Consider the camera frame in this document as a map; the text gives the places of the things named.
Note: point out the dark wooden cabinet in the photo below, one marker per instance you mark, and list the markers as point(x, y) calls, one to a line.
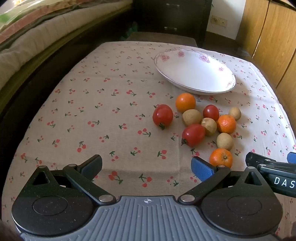
point(173, 14)

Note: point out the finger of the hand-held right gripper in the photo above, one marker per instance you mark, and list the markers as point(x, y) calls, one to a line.
point(261, 158)
point(291, 157)

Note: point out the light wooden wardrobe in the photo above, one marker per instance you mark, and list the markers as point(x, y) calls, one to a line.
point(270, 27)

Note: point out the white floral rimmed plate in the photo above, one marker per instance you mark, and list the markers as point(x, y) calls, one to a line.
point(196, 71)

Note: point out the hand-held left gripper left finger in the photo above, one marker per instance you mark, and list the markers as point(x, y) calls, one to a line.
point(92, 165)

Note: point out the beige mattress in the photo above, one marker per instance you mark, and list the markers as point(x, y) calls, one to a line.
point(34, 34)

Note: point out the floral patterned quilt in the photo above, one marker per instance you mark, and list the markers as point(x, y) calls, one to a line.
point(27, 16)

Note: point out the red cherry tomato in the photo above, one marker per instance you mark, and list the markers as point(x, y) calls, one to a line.
point(211, 112)
point(162, 115)
point(193, 134)

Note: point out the small orange mandarin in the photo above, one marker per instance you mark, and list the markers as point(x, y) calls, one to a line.
point(220, 158)
point(226, 124)
point(185, 102)

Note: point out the wall socket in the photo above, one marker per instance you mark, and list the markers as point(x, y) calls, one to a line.
point(219, 21)

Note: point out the brown longan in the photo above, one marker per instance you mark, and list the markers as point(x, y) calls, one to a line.
point(235, 113)
point(192, 117)
point(225, 141)
point(209, 127)

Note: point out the cherry print tablecloth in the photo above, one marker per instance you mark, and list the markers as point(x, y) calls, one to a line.
point(104, 104)

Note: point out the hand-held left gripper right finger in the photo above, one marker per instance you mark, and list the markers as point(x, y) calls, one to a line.
point(201, 168)

